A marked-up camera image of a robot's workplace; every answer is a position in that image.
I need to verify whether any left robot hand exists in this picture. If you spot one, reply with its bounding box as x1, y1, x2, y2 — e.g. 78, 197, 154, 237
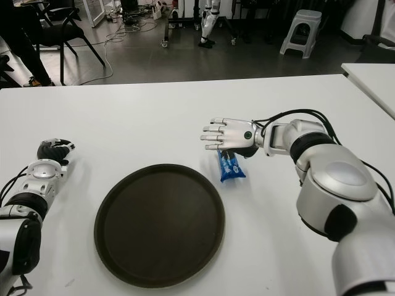
36, 138, 77, 167

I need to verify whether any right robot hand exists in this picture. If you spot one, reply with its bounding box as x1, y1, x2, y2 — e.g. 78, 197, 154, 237
199, 117, 260, 158

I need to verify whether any blue Oreo cookie packet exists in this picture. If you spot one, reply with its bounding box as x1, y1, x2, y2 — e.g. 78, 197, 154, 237
217, 149, 247, 184

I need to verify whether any person in black trousers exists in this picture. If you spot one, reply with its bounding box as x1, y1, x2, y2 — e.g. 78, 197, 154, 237
0, 0, 55, 88

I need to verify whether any black office chair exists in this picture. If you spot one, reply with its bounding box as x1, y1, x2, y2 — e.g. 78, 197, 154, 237
0, 54, 15, 89

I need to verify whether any white humanoid robot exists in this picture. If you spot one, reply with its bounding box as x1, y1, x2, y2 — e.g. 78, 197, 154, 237
197, 0, 220, 49

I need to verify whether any round dark brown tray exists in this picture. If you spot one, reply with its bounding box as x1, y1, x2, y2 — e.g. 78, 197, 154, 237
93, 163, 225, 289

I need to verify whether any grey plastic stool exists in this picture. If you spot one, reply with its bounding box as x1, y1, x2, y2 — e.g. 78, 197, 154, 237
278, 9, 322, 59

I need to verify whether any white framed panel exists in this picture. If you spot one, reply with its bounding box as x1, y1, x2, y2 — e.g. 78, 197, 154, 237
80, 0, 104, 28

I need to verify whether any white side table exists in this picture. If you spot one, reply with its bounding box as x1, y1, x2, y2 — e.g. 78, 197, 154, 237
339, 62, 395, 121

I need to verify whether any black armrest seat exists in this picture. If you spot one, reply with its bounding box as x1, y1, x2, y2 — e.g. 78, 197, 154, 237
360, 33, 395, 62

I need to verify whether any black left forearm cable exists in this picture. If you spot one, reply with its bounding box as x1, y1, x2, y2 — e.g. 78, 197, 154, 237
0, 166, 30, 207

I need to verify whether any black forearm cable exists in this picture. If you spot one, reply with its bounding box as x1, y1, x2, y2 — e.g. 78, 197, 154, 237
251, 109, 395, 216
0, 166, 30, 207

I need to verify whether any black right forearm cable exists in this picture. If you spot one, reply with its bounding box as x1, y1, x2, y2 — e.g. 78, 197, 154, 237
251, 109, 395, 216

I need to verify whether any white floor cable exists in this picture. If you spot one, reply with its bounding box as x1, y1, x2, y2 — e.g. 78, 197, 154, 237
77, 21, 127, 86

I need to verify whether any black metal-frame chair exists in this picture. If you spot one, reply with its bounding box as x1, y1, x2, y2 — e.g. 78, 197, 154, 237
32, 0, 106, 86

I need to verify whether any black wheeled gantry frame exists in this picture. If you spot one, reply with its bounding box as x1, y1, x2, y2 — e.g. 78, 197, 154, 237
159, 0, 238, 49

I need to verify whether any black left upper arm cable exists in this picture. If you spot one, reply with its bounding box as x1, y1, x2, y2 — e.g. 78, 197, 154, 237
12, 274, 33, 296

